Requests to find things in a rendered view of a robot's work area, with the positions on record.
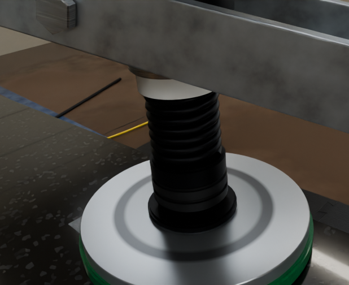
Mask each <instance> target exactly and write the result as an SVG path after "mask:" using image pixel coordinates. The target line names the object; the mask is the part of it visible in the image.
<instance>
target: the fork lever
mask: <svg viewBox="0 0 349 285"><path fill-rule="evenodd" d="M0 26H1V27H4V28H8V29H11V30H13V31H17V32H20V33H24V34H27V35H30V36H33V37H37V38H40V39H43V40H46V41H50V42H53V43H56V44H59V45H63V46H66V47H69V48H73V49H76V50H79V51H83V52H85V53H89V54H92V55H96V56H98V57H102V58H105V59H109V60H111V61H114V62H118V63H121V64H125V65H127V66H131V67H134V68H138V69H140V70H144V71H147V72H150V73H154V74H157V75H160V76H164V77H167V78H170V79H173V80H177V81H180V82H183V83H186V84H190V85H193V86H196V87H199V88H203V89H206V90H210V91H212V92H215V93H219V94H222V95H225V96H228V97H232V98H235V99H238V100H241V101H245V102H248V103H251V104H254V105H258V106H261V107H264V108H267V109H271V110H274V111H278V112H280V113H284V114H287V115H291V116H294V117H297V118H300V119H304V120H307V121H309V122H313V123H316V124H320V125H322V126H326V127H329V128H333V129H336V130H339V131H342V132H345V133H349V2H344V1H340V0H234V10H230V9H227V8H222V7H218V6H214V5H210V4H207V3H203V2H198V1H194V0H0Z"/></svg>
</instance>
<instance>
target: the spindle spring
mask: <svg viewBox="0 0 349 285"><path fill-rule="evenodd" d="M218 97H219V93H215V92H210V93H207V94H204V95H202V96H198V97H193V98H186V99H181V100H158V99H153V98H148V97H145V96H144V98H145V100H146V102H145V108H146V109H147V113H146V116H147V118H148V120H149V121H148V127H149V129H150V130H149V135H150V137H151V141H150V144H151V146H152V149H151V151H152V154H153V156H154V158H156V159H157V160H158V161H160V162H164V163H168V164H173V165H185V164H191V163H196V162H199V161H202V160H204V159H206V158H208V157H210V156H212V155H213V154H217V155H221V154H222V151H223V150H222V146H221V128H220V118H219V117H220V110H219V106H220V104H219V99H218ZM201 100H202V101H201ZM198 101H200V102H198ZM195 102H197V103H195ZM190 103H194V104H192V105H187V104H190ZM180 105H187V106H181V107H162V106H180ZM200 111H201V112H200ZM197 112H199V113H197ZM193 113H196V114H193ZM189 114H193V115H189ZM183 115H189V116H183ZM163 116H183V117H177V118H166V117H163ZM198 122H200V123H198ZM194 123H197V124H194ZM191 124H193V125H191ZM186 125H191V126H186ZM164 126H167V127H164ZM178 126H186V127H178ZM199 132H200V133H199ZM195 133H197V134H195ZM192 134H195V135H192ZM187 135H191V136H187ZM166 136H185V137H166ZM196 143H197V144H196ZM191 144H193V145H191ZM184 145H188V146H184ZM195 153H196V154H195ZM189 154H191V155H189ZM185 155H188V156H185Z"/></svg>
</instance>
